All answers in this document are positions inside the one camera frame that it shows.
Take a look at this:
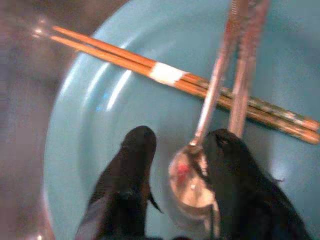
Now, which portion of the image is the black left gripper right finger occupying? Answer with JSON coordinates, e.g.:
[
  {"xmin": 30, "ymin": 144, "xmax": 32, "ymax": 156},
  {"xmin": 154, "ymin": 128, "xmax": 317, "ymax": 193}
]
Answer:
[{"xmin": 203, "ymin": 128, "xmax": 315, "ymax": 240}]

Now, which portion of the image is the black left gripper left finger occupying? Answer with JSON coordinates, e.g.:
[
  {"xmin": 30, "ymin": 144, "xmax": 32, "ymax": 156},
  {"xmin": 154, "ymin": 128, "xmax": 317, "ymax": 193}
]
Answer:
[{"xmin": 74, "ymin": 124, "xmax": 163, "ymax": 240}]

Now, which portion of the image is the gold metal spoon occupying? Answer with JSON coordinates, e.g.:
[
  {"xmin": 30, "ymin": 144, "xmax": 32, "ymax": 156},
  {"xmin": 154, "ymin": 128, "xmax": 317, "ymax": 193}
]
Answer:
[{"xmin": 167, "ymin": 0, "xmax": 243, "ymax": 227}]

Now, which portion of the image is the gold metal fork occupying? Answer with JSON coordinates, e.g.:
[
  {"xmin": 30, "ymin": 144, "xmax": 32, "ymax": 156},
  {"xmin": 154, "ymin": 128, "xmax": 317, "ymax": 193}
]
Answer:
[{"xmin": 227, "ymin": 0, "xmax": 271, "ymax": 140}]

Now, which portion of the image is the patterned wooden chopstick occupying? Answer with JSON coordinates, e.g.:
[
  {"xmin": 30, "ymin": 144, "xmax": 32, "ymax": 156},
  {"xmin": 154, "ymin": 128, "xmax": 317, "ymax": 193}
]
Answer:
[
  {"xmin": 49, "ymin": 34, "xmax": 320, "ymax": 146},
  {"xmin": 51, "ymin": 24, "xmax": 320, "ymax": 132}
]

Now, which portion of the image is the teal plastic plate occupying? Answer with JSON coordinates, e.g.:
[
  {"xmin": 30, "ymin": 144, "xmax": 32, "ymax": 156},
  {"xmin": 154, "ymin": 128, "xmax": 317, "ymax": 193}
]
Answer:
[{"xmin": 42, "ymin": 0, "xmax": 320, "ymax": 240}]

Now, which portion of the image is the stainless steel double sink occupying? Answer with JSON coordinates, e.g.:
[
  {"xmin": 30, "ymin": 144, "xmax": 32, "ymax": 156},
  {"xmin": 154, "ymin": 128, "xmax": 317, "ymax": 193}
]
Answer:
[{"xmin": 0, "ymin": 0, "xmax": 126, "ymax": 240}]

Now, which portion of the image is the white tape band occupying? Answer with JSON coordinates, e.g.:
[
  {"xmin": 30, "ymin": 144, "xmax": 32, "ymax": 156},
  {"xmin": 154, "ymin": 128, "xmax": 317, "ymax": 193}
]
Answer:
[{"xmin": 149, "ymin": 62, "xmax": 191, "ymax": 88}]

